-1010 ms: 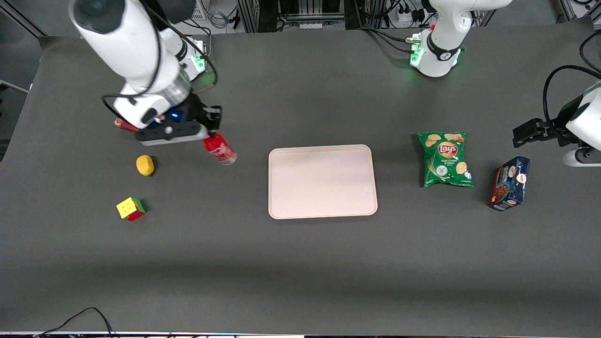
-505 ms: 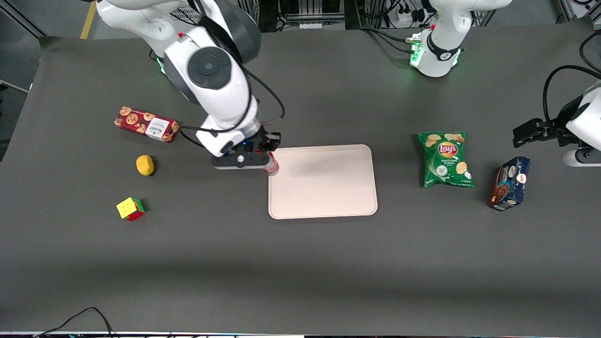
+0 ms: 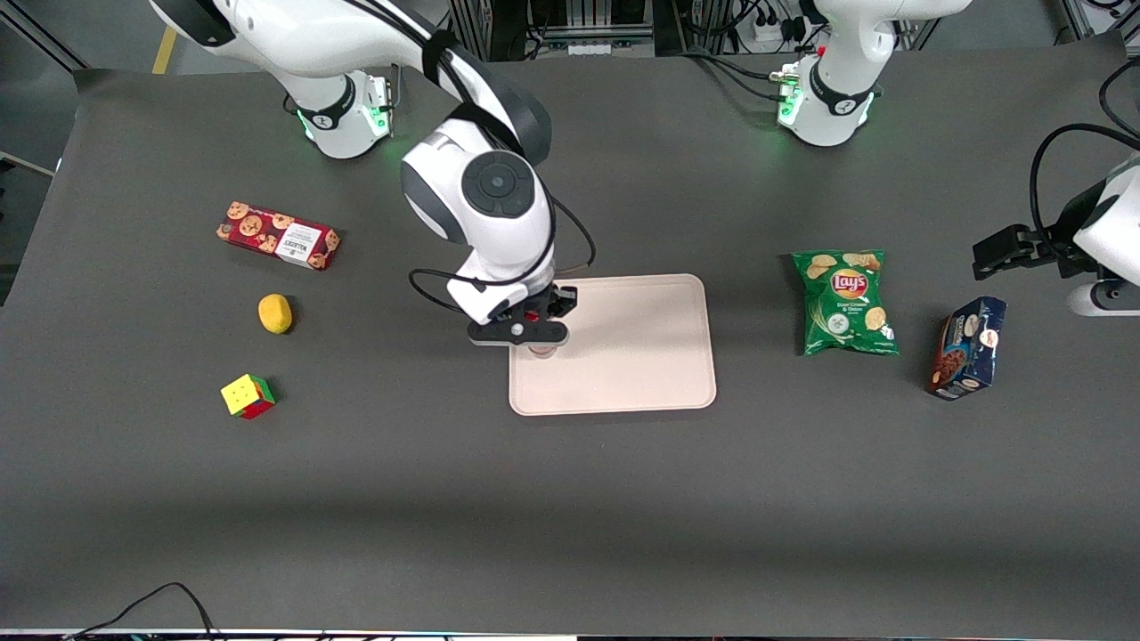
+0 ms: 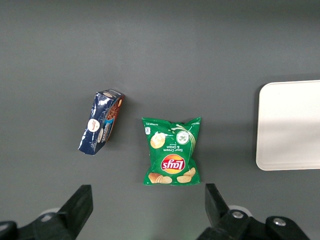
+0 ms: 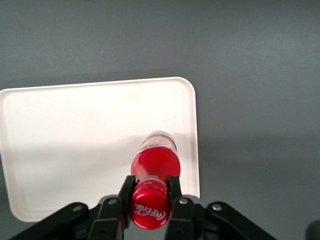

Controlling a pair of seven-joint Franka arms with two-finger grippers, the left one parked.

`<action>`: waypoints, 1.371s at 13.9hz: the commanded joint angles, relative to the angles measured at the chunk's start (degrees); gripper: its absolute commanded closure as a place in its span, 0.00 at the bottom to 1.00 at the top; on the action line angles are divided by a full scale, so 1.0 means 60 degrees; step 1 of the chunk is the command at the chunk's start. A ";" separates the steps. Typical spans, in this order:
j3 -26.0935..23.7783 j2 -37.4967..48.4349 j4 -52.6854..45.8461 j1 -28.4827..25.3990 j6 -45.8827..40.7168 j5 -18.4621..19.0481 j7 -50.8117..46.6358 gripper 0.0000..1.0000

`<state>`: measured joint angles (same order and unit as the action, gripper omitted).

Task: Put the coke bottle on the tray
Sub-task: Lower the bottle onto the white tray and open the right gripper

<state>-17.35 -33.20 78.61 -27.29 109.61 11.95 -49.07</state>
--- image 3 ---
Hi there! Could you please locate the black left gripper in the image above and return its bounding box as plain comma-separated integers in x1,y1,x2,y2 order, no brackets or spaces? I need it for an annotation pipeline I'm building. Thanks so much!
972,223,1084,282

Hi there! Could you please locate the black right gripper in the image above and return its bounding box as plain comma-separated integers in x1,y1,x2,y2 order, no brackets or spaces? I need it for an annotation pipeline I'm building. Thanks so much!
495,281,579,325

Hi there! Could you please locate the red coke bottle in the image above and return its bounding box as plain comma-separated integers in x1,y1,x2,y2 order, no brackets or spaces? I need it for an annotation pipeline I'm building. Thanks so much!
524,310,560,360

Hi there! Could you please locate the beige plastic tray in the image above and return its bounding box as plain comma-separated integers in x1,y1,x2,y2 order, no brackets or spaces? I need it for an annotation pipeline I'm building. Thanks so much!
509,273,718,417

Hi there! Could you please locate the dark blue cookie box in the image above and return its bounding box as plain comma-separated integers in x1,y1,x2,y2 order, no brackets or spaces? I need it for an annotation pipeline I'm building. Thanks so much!
925,296,1009,402

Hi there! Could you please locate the green Lay's chips bag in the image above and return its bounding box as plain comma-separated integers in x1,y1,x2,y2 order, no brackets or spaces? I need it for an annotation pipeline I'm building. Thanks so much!
792,250,900,357

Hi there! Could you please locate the yellow lemon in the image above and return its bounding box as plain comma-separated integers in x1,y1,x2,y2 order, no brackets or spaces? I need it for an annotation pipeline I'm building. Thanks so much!
258,294,294,336

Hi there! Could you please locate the red cookie box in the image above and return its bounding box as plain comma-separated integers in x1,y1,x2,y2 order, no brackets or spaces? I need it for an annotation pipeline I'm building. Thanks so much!
216,201,342,272

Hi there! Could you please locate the colourful puzzle cube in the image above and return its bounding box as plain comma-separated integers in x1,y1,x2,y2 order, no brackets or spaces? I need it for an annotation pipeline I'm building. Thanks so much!
221,374,277,421

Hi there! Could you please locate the white power strip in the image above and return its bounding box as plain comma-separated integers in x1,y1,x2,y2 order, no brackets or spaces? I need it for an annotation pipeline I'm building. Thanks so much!
746,20,807,51

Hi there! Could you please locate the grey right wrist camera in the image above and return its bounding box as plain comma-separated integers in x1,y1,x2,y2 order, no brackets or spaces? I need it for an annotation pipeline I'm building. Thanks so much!
468,319,571,347

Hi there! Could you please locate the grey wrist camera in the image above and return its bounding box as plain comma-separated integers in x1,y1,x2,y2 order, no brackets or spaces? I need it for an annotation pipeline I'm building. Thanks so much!
468,319,571,347
1068,280,1140,318

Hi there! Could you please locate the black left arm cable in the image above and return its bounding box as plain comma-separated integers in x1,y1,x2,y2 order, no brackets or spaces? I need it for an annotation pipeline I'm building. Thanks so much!
1030,123,1140,255

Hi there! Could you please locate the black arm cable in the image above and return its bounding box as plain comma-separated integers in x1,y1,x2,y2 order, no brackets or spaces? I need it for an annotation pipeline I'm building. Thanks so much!
352,0,598,314
1030,123,1140,255

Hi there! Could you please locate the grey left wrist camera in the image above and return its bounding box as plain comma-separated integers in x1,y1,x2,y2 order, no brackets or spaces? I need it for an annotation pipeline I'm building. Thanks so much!
1068,280,1140,318

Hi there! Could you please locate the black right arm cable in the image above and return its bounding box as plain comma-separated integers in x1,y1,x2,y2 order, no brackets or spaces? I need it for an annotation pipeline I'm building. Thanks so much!
352,0,598,314

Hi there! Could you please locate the black cable at table edge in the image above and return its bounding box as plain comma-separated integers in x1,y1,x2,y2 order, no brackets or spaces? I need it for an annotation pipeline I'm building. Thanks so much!
62,582,219,641

